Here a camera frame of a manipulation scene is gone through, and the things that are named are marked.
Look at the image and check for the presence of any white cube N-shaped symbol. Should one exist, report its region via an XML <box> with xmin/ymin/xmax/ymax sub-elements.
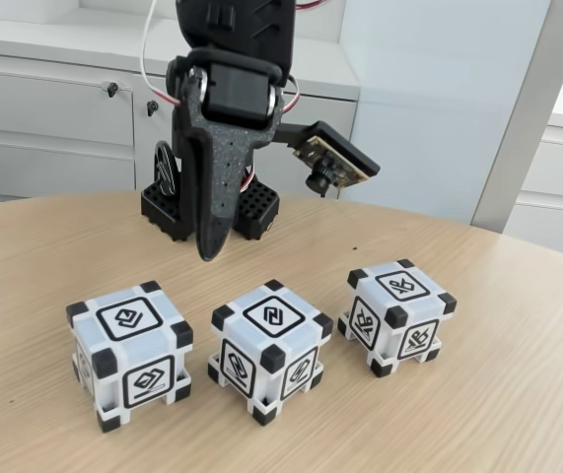
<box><xmin>206</xmin><ymin>279</ymin><xmax>335</xmax><ymax>426</ymax></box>

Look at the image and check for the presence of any white cube crossed-lines symbol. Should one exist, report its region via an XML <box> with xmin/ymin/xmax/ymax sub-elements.
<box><xmin>337</xmin><ymin>259</ymin><xmax>458</xmax><ymax>378</ymax></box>

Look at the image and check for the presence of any black clamp knob disc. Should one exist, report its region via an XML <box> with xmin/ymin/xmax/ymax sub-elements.
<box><xmin>152</xmin><ymin>140</ymin><xmax>183</xmax><ymax>198</ymax></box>

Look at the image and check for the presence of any white cube stacked-squares symbol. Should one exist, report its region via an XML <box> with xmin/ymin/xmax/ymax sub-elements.
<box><xmin>66</xmin><ymin>280</ymin><xmax>194</xmax><ymax>435</ymax></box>

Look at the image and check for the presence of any white low cabinet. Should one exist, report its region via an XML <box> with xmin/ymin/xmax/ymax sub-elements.
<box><xmin>0</xmin><ymin>17</ymin><xmax>361</xmax><ymax>207</ymax></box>

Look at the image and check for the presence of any white drawer unit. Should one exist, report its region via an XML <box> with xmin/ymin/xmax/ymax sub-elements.
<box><xmin>501</xmin><ymin>73</ymin><xmax>563</xmax><ymax>262</ymax></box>

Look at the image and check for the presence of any camera module on black mount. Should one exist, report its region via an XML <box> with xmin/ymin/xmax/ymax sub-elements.
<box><xmin>274</xmin><ymin>119</ymin><xmax>381</xmax><ymax>198</ymax></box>

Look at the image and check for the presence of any white red servo cable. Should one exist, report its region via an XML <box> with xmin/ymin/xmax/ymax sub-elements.
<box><xmin>140</xmin><ymin>0</ymin><xmax>183</xmax><ymax>107</ymax></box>

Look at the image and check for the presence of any grey metal post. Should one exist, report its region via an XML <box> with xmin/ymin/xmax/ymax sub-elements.
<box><xmin>470</xmin><ymin>0</ymin><xmax>563</xmax><ymax>234</ymax></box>

